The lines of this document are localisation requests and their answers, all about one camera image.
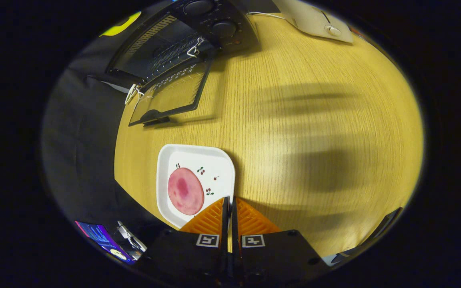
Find glowing screen device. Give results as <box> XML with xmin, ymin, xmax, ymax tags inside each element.
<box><xmin>74</xmin><ymin>221</ymin><xmax>137</xmax><ymax>265</ymax></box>

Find white square plate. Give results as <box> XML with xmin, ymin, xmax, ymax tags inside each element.
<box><xmin>156</xmin><ymin>144</ymin><xmax>236</xmax><ymax>228</ymax></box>

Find pink ham slice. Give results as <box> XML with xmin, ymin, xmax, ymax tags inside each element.
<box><xmin>168</xmin><ymin>168</ymin><xmax>205</xmax><ymax>216</ymax></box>

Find white toaster cable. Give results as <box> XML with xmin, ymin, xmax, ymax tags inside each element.
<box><xmin>248</xmin><ymin>11</ymin><xmax>286</xmax><ymax>20</ymax></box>

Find white pop-up toaster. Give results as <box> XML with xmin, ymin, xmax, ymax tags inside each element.
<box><xmin>273</xmin><ymin>0</ymin><xmax>354</xmax><ymax>44</ymax></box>

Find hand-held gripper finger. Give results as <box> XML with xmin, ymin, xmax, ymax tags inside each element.
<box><xmin>230</xmin><ymin>196</ymin><xmax>328</xmax><ymax>282</ymax></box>
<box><xmin>140</xmin><ymin>196</ymin><xmax>230</xmax><ymax>282</ymax></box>

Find black toaster oven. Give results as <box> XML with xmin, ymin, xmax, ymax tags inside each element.
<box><xmin>106</xmin><ymin>0</ymin><xmax>260</xmax><ymax>128</ymax></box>

